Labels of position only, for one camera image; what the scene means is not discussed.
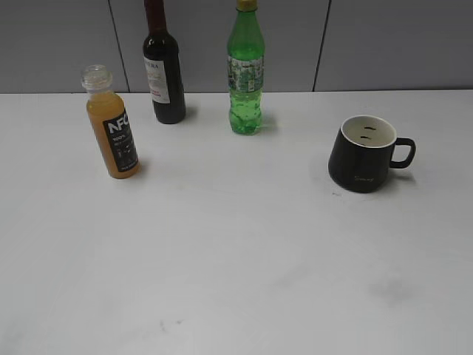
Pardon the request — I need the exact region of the green plastic soda bottle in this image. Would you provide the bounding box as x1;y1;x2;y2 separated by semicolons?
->
227;1;265;135

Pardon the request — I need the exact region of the black mug white interior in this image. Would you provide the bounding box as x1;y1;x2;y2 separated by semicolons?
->
328;115;416;193

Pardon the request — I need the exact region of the dark red wine bottle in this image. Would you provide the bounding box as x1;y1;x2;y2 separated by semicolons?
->
143;0;186;124

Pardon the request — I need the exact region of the NFC orange juice bottle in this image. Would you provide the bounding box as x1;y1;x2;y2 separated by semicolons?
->
81;64;140;179

